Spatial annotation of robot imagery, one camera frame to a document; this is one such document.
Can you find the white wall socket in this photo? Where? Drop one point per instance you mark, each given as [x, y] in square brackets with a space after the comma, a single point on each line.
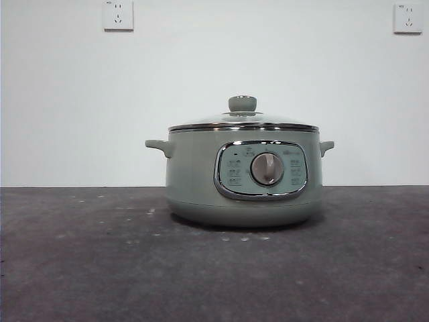
[407, 19]
[118, 16]

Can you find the glass lid with green knob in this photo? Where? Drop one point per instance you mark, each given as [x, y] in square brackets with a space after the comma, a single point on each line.
[242, 104]

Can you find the green electric cooking pot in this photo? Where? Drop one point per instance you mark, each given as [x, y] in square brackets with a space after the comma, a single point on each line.
[194, 174]

